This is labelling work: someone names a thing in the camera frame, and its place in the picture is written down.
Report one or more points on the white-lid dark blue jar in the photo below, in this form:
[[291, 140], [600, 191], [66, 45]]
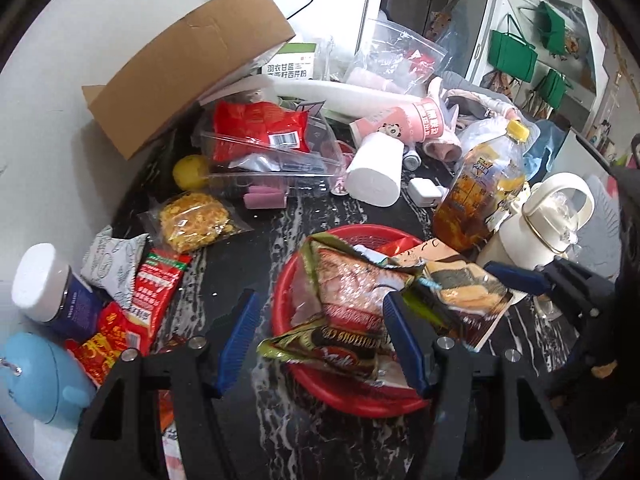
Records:
[[45, 290]]

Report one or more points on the lemon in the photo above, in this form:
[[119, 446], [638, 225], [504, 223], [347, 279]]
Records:
[[190, 172]]

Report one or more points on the white patterned packet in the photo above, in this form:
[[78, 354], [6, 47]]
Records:
[[112, 260]]

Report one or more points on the yellow snack in clear bag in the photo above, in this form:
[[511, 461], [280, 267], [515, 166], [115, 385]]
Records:
[[195, 220]]

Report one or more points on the white thermos jug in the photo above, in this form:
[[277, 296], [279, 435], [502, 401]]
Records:
[[540, 225]]

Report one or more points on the clear plastic container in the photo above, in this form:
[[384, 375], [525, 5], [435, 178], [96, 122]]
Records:
[[300, 170]]

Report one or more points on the white foam tube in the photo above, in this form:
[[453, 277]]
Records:
[[345, 95]]

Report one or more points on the brown snack packet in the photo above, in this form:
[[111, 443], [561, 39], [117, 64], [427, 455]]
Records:
[[320, 350]]

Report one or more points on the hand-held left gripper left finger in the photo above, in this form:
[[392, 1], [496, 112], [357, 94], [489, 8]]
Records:
[[240, 340]]

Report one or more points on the blue whale-shaped device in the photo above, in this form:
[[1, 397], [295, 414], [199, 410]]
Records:
[[40, 380]]

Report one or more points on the red barcode snack bag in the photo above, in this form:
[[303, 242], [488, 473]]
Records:
[[260, 127]]

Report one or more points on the small white bottle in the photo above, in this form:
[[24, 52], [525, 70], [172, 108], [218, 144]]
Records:
[[411, 160]]

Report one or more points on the olive-edged pink snack packet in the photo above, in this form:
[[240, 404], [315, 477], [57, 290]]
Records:
[[350, 280]]

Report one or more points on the green white box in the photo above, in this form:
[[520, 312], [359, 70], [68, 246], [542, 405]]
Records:
[[295, 62]]

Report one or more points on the pile of small red packets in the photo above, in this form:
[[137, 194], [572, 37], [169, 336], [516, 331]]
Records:
[[135, 310]]

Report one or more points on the pink panda cup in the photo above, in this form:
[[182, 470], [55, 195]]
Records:
[[400, 125]]

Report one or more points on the blue plastic bag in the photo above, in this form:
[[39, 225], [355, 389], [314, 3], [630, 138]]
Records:
[[545, 145]]

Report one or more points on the white charger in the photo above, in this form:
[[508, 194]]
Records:
[[425, 192]]

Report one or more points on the toilet paper roll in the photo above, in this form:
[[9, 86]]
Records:
[[375, 170]]

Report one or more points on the orange drink bottle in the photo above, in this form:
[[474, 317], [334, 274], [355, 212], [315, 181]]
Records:
[[477, 195]]

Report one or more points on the cardboard box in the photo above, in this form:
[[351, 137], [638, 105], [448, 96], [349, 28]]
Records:
[[190, 60]]

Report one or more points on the grey leaf-pattern mat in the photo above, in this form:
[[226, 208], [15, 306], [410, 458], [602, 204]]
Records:
[[602, 200]]

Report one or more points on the large green tote bag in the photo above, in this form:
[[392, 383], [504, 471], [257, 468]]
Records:
[[510, 55]]

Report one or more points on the red plastic basket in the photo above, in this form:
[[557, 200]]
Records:
[[325, 385]]

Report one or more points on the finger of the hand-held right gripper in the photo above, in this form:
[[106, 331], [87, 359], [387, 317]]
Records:
[[520, 280]]

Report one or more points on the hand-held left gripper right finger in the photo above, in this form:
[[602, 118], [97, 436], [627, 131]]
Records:
[[405, 345]]

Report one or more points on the clear cookie snack packet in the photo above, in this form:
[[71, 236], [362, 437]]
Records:
[[470, 295]]

